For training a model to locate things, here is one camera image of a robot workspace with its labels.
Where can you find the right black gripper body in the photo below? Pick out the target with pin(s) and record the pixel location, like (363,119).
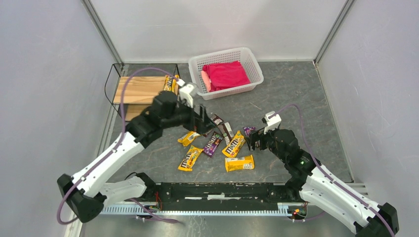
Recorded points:
(261,139)

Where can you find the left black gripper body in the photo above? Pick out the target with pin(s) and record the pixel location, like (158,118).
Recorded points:
(201,115)

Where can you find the purple brown M&M bag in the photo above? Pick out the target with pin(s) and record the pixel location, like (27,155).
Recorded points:
(248,130)

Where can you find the yellow candy bag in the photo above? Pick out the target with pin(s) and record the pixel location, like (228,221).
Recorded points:
(242,163)
(171,83)
(188,138)

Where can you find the yellow M&M bag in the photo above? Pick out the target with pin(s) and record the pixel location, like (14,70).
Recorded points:
(233,148)
(190,158)

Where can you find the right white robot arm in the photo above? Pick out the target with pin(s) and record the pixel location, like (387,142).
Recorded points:
(312,182)

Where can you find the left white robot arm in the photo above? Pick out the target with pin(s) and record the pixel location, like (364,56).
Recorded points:
(87,192)

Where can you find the brown candy bag top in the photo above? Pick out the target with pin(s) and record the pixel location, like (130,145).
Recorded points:
(217,121)

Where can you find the brown candy bag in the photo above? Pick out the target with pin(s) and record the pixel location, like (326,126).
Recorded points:
(217,121)
(226,132)

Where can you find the purple candy bag centre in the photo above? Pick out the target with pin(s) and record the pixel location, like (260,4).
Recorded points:
(211,146)

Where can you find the brown candy bag middle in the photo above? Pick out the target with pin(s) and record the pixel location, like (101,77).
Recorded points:
(226,132)

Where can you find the pink folded cloth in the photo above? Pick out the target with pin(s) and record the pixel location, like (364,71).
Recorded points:
(220,76)

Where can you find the white plastic basket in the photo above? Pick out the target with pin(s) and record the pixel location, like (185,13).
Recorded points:
(242,54)

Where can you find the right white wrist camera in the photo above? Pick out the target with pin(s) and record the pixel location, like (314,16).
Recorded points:
(272,121)

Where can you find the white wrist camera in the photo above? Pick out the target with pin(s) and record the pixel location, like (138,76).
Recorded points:
(186,92)
(272,121)

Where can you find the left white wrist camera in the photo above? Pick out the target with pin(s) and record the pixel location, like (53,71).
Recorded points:
(186,92)

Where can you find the black wire wooden shelf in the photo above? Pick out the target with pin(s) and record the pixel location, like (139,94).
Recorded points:
(130,87)

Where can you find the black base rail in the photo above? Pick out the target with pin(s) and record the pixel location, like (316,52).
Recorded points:
(219,196)

